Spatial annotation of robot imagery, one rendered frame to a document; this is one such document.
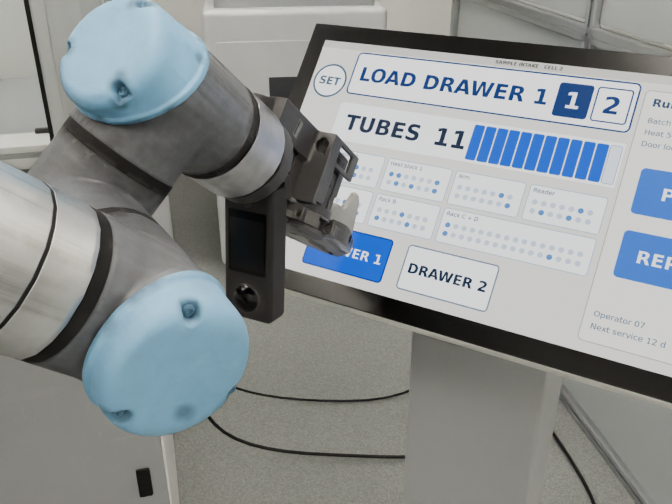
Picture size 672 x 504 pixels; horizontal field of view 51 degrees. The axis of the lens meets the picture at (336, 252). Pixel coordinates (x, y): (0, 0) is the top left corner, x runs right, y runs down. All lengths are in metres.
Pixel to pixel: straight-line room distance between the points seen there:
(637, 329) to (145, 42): 0.46
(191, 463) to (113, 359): 1.66
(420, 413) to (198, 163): 0.52
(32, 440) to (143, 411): 0.87
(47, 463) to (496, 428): 0.70
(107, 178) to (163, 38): 0.09
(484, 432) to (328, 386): 1.34
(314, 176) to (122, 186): 0.19
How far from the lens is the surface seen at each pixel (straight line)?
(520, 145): 0.71
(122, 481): 1.25
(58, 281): 0.30
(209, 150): 0.46
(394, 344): 2.36
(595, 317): 0.65
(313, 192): 0.57
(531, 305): 0.66
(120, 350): 0.30
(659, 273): 0.66
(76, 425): 1.17
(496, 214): 0.69
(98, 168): 0.43
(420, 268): 0.69
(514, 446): 0.86
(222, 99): 0.45
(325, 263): 0.73
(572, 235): 0.67
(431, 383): 0.85
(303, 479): 1.88
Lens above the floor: 1.33
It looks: 27 degrees down
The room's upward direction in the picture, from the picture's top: straight up
